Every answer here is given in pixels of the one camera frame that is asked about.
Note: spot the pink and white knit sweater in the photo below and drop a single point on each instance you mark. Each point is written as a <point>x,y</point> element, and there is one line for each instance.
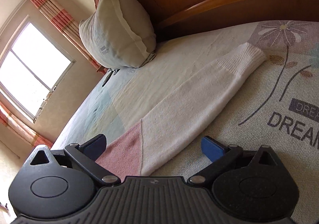
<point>189,104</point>

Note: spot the bed with pastel sheet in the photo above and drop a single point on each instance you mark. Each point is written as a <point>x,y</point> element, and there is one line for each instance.
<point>249,139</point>

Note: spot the pink striped curtain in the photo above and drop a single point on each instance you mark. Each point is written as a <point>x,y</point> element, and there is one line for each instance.
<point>59,17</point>
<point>20,124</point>

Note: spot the wooden nightstand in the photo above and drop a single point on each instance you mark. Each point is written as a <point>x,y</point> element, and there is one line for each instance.
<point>101,69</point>

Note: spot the large floral printed pillow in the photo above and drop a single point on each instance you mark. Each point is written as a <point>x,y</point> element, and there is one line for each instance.
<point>117,29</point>

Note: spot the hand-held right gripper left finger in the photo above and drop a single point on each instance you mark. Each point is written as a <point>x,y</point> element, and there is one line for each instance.
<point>96,145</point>

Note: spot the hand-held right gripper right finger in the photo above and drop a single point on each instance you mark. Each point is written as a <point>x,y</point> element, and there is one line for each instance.
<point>211,148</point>

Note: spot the window with white frame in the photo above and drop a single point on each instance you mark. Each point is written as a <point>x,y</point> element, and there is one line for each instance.
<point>32,69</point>

